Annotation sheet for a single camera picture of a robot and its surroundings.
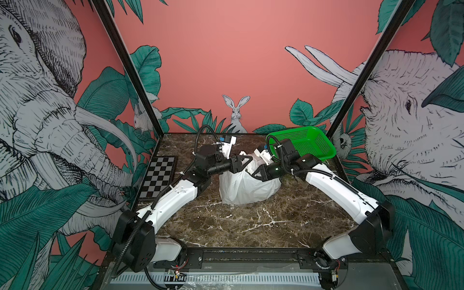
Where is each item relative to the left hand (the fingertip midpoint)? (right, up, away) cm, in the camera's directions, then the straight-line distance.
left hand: (250, 156), depth 72 cm
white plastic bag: (-3, -14, +5) cm, 15 cm away
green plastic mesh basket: (+43, +9, +44) cm, 62 cm away
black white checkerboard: (-48, -12, +26) cm, 56 cm away
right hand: (+1, -7, +3) cm, 8 cm away
